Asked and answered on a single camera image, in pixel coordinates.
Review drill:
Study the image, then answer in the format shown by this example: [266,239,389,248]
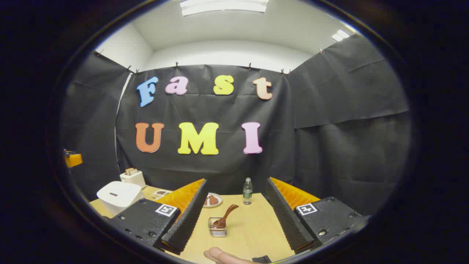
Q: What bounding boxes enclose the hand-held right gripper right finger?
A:
[266,177,369,253]

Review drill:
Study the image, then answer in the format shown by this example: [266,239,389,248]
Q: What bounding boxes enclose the white rice cooker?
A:
[96,181,144,216]

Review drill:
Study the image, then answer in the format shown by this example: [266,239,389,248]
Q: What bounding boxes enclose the clear wire chopstick holder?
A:
[208,217,228,238]

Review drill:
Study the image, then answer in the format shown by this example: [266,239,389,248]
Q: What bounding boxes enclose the white toaster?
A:
[120,169,147,189]

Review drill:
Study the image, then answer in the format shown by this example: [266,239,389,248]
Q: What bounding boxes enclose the brown wooden spoon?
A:
[212,204,239,229]

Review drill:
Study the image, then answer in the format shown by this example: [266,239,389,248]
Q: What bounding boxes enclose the white round plate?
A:
[203,192,223,208]

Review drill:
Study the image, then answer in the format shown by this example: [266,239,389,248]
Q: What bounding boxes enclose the black backdrop cloth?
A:
[60,33,411,217]

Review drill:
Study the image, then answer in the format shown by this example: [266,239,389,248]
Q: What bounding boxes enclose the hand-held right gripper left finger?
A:
[106,179,207,255]

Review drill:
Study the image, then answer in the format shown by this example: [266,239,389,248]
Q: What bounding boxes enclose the large ceiling light panel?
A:
[180,0,269,17]

